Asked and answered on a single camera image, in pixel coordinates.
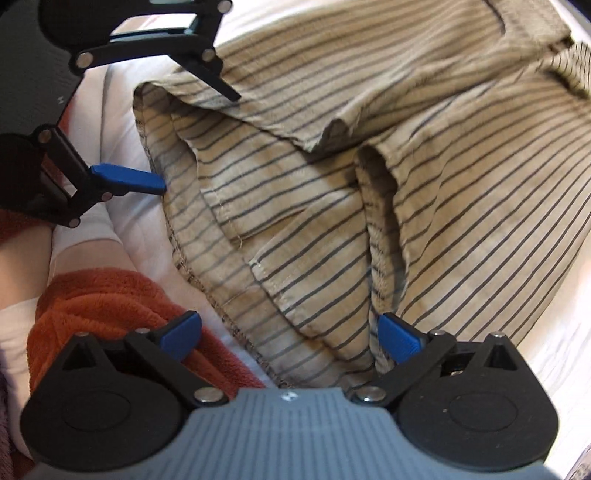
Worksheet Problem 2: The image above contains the beige striped shirt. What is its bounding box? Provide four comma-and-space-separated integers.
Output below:
133, 1, 590, 389

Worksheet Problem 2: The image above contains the orange fleece sleeve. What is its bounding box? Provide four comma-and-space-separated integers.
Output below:
0, 207, 267, 480

